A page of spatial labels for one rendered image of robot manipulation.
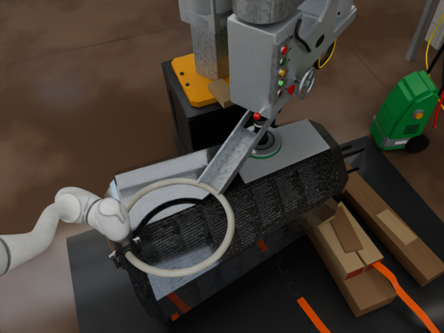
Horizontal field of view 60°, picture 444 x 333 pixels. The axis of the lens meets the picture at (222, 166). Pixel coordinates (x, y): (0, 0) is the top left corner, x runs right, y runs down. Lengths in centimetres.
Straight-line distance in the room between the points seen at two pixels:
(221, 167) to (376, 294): 119
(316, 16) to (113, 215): 118
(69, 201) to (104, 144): 198
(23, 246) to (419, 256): 220
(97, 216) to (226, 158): 71
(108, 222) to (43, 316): 147
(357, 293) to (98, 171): 204
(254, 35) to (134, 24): 332
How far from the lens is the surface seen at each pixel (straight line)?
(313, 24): 180
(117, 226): 137
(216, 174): 179
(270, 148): 196
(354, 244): 243
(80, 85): 403
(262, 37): 148
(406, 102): 298
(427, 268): 265
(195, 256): 186
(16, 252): 106
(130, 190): 192
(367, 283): 247
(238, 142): 184
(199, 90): 244
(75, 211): 142
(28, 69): 449
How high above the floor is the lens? 234
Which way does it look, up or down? 51 degrees down
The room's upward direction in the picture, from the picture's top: 5 degrees counter-clockwise
